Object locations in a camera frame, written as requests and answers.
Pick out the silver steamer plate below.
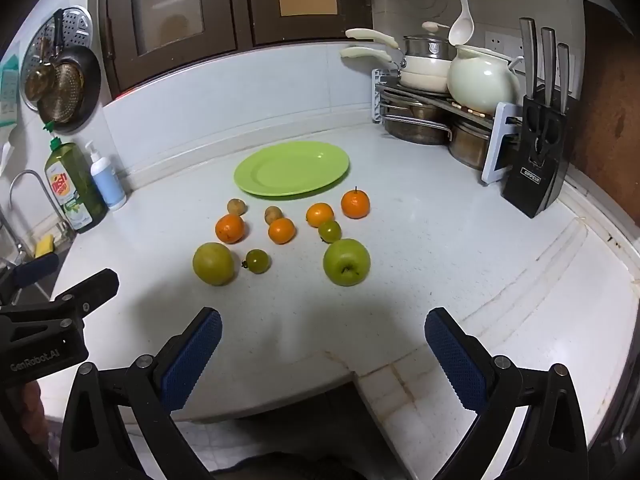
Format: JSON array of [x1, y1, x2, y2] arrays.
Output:
[[20, 6, 93, 111]]

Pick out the green apple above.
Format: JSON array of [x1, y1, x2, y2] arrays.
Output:
[[322, 238, 372, 287]]

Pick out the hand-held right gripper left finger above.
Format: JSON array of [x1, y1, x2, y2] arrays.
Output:
[[57, 306, 223, 480]]

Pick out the white wall outlet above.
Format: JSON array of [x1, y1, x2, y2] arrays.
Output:
[[484, 31, 525, 59]]

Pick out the black kitchen scissors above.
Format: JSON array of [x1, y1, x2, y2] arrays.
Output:
[[530, 115, 563, 162]]

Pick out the brown cutting board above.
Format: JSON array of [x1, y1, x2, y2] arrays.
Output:
[[570, 0, 640, 202]]

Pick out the green dish soap bottle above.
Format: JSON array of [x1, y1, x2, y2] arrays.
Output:
[[44, 121, 109, 234]]

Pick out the metal faucet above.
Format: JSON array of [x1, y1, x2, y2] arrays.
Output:
[[9, 170, 76, 246]]

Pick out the orange with stem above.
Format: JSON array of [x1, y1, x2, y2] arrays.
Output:
[[341, 186, 371, 220]]

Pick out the small brass strainer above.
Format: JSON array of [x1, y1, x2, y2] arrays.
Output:
[[25, 37, 56, 103]]

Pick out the white and blue pump bottle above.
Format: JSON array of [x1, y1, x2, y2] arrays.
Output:
[[84, 140, 127, 212]]

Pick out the steel handled knife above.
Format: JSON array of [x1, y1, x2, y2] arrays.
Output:
[[518, 17, 539, 99], [541, 27, 557, 107], [556, 43, 571, 112]]

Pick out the brass colander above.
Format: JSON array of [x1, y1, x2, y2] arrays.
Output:
[[40, 62, 83, 123]]

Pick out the wide steel pot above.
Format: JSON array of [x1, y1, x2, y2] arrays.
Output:
[[382, 99, 454, 146]]

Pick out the black frying pan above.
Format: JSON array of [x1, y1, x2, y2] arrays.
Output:
[[37, 7, 102, 135]]

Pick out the black knife block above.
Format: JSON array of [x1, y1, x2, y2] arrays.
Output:
[[501, 95, 576, 219]]

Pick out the white and metal pot rack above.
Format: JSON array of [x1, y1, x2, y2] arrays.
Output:
[[372, 67, 526, 184]]

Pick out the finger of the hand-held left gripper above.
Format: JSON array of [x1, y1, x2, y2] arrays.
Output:
[[0, 253, 60, 306], [50, 268, 120, 323]]

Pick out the teal and white packet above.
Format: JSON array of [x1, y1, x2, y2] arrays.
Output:
[[0, 52, 22, 133]]

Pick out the green plate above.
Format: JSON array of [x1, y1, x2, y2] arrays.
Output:
[[233, 141, 350, 197]]

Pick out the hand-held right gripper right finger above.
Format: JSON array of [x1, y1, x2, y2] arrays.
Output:
[[424, 307, 588, 480]]

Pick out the steel pot with lid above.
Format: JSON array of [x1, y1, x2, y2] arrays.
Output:
[[402, 21, 457, 61]]

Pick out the white ladle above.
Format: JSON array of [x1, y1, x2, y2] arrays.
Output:
[[448, 0, 475, 46]]

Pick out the yellow-green pear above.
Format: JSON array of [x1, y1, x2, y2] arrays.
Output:
[[192, 242, 236, 287]]

